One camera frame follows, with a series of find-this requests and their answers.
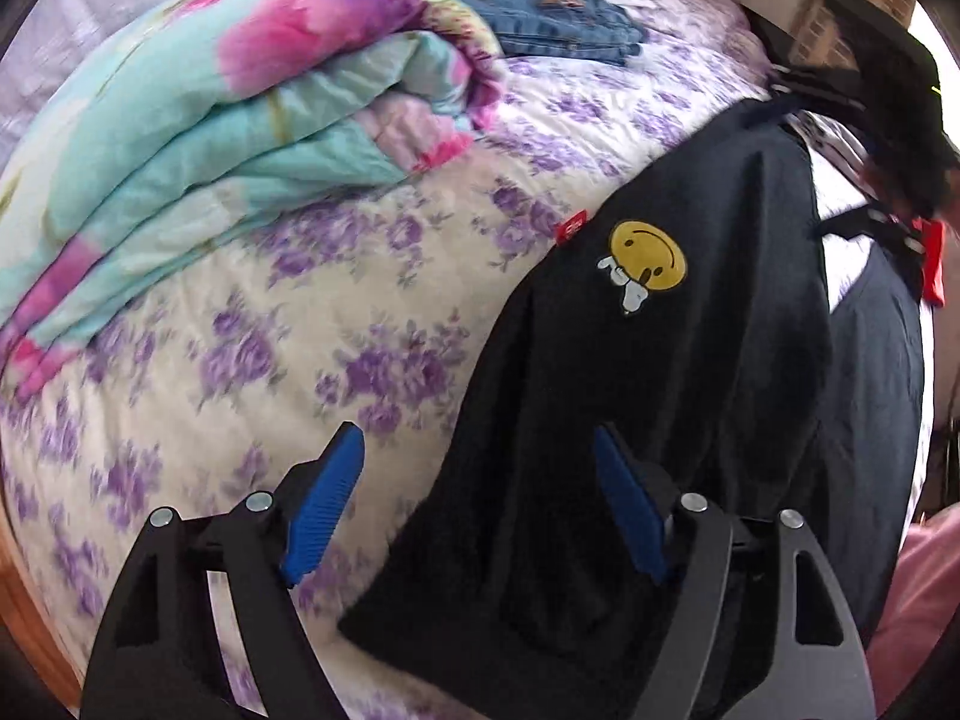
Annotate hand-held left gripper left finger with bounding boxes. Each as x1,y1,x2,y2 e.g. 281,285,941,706
79,420,368,720

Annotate pink cloth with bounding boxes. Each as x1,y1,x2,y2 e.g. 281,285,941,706
862,502,960,695

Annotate pale lavender fabric cover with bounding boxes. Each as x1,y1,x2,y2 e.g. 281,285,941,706
0,0,278,136

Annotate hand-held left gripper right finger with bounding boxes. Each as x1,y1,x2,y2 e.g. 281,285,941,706
592,420,878,720

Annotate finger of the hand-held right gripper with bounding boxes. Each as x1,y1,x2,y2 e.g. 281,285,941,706
746,11,871,121

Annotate folded blue jeans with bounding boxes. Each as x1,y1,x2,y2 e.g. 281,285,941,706
431,0,646,67

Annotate turquoise pink floral folded quilt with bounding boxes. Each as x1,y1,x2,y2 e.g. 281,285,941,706
0,0,511,402

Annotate purple floral bed sheet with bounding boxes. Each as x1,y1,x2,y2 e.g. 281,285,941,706
0,0,931,720

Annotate wooden bed frame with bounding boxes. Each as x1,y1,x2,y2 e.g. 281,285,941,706
0,521,85,710

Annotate black pants with smiley print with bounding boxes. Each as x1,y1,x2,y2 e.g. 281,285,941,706
337,94,931,720

